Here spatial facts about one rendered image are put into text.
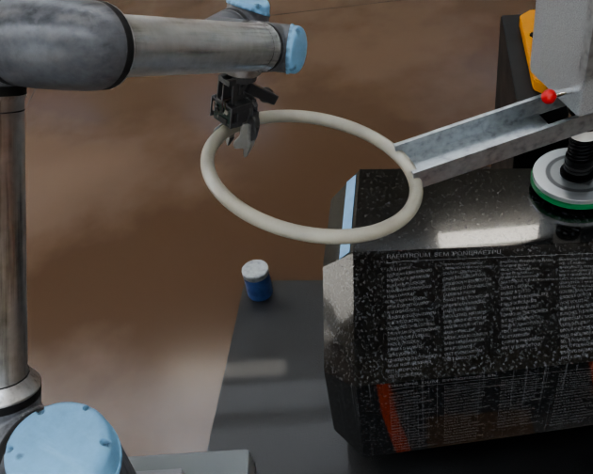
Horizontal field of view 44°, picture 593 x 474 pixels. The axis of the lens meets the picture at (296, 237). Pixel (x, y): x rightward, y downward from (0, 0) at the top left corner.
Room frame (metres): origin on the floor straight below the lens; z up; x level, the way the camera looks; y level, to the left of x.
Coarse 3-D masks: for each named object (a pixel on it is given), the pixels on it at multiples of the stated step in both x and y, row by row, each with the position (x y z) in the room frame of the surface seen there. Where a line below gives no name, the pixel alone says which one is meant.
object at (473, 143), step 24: (480, 120) 1.40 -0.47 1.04; (504, 120) 1.41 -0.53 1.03; (528, 120) 1.40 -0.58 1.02; (576, 120) 1.31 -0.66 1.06; (408, 144) 1.37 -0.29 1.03; (432, 144) 1.38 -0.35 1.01; (456, 144) 1.38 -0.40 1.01; (480, 144) 1.36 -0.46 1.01; (504, 144) 1.29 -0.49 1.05; (528, 144) 1.30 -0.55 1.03; (432, 168) 1.26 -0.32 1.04; (456, 168) 1.27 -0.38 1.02
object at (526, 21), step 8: (528, 16) 2.31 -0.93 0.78; (520, 24) 2.30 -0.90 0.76; (528, 24) 2.25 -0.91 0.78; (528, 32) 2.20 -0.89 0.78; (528, 40) 2.15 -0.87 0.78; (528, 48) 2.10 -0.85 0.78; (528, 56) 2.06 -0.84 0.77; (528, 64) 2.05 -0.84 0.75; (536, 80) 1.92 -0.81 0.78; (536, 88) 1.91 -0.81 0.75; (544, 88) 1.89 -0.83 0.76
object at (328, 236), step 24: (264, 120) 1.48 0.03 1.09; (288, 120) 1.50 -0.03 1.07; (312, 120) 1.50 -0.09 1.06; (336, 120) 1.49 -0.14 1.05; (216, 144) 1.35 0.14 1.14; (384, 144) 1.40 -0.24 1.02; (408, 168) 1.30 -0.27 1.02; (216, 192) 1.18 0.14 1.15; (240, 216) 1.11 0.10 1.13; (264, 216) 1.09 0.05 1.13; (408, 216) 1.12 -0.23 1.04; (312, 240) 1.05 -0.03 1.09; (336, 240) 1.04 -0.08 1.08; (360, 240) 1.05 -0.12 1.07
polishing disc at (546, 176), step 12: (552, 156) 1.46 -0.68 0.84; (564, 156) 1.46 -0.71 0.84; (540, 168) 1.42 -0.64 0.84; (552, 168) 1.42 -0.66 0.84; (540, 180) 1.38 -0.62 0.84; (552, 180) 1.37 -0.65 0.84; (564, 180) 1.37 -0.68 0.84; (552, 192) 1.33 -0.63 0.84; (564, 192) 1.32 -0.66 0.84; (576, 192) 1.32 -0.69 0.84; (588, 192) 1.31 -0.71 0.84
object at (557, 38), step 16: (544, 0) 1.44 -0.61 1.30; (560, 0) 1.38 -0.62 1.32; (576, 0) 1.32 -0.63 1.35; (544, 16) 1.43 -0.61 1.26; (560, 16) 1.37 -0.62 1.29; (576, 16) 1.32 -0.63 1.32; (544, 32) 1.42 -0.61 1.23; (560, 32) 1.36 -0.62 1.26; (576, 32) 1.31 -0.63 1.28; (544, 48) 1.42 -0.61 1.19; (560, 48) 1.36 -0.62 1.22; (576, 48) 1.30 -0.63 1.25; (544, 64) 1.41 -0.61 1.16; (560, 64) 1.35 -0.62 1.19; (576, 64) 1.29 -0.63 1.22; (544, 80) 1.40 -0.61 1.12; (560, 80) 1.34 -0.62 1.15; (576, 80) 1.29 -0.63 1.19; (592, 80) 1.26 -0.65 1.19; (576, 96) 1.28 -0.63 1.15; (592, 96) 1.27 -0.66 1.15; (576, 112) 1.27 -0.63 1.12; (592, 112) 1.27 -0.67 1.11
